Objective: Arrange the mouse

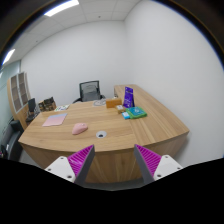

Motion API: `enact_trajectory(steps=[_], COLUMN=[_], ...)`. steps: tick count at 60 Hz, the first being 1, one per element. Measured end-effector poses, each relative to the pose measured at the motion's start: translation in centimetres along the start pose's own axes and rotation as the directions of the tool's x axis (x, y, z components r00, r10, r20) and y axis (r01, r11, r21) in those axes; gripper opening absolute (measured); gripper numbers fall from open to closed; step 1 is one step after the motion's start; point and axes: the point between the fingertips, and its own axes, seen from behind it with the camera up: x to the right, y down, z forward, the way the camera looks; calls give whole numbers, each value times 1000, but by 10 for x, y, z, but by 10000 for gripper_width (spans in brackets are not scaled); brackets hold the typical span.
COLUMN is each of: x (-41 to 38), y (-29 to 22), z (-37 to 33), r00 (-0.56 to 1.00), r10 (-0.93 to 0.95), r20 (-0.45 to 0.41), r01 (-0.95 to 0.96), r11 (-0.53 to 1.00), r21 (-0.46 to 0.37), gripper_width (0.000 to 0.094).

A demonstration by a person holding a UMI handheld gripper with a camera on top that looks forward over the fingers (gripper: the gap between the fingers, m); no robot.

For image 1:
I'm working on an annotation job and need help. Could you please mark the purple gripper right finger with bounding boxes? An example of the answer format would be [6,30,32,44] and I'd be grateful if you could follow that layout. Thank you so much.
[134,145,182,185]

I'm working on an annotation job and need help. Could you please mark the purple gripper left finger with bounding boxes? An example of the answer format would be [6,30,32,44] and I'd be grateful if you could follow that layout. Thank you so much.
[46,145,95,185]

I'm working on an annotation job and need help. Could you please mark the pink computer mouse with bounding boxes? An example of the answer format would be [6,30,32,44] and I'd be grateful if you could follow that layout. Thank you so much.
[72,123,88,135]

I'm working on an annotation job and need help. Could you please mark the pink mouse pad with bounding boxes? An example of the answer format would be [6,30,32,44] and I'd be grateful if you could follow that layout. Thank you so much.
[43,113,67,127]

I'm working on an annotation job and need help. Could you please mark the wooden L-shaped desk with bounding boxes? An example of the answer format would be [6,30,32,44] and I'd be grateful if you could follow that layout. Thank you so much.
[19,85,189,183]

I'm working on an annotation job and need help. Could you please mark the green book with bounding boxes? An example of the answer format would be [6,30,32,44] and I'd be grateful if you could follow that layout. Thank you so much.
[126,107,147,119]

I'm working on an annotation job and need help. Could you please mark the small blue box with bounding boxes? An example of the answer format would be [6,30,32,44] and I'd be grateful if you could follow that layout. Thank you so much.
[122,112,130,119]

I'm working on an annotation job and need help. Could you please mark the white paper booklet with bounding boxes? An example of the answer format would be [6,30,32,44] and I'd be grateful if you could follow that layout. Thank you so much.
[54,104,70,112]

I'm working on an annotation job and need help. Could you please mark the black side chair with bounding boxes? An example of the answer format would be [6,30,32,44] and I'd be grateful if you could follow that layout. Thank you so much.
[0,120,24,161]

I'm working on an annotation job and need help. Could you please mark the small beige box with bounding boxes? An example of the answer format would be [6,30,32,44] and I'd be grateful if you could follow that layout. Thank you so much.
[116,105,125,113]

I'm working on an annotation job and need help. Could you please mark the dark boxes on side table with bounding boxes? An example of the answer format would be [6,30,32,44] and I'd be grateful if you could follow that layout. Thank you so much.
[38,97,56,112]

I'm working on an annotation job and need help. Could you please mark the round grey coaster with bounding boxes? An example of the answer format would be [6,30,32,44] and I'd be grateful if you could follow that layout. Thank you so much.
[93,99,106,107]

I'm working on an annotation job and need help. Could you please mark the orange tissue box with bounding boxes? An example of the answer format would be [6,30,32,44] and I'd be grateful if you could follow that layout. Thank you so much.
[106,98,122,108]

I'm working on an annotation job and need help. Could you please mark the black mesh office chair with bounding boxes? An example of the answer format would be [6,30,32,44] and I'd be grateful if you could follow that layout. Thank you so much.
[75,80,105,102]

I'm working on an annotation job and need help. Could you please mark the wooden glass-door cabinet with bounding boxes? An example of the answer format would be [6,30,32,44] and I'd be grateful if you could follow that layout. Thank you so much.
[7,72,31,129]

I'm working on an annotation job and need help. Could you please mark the ceiling light panel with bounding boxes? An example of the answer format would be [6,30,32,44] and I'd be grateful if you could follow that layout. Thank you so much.
[44,0,79,17]
[2,49,15,65]

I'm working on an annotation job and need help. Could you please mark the grey desk cable grommet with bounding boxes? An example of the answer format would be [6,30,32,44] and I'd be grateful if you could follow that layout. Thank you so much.
[96,131,107,139]

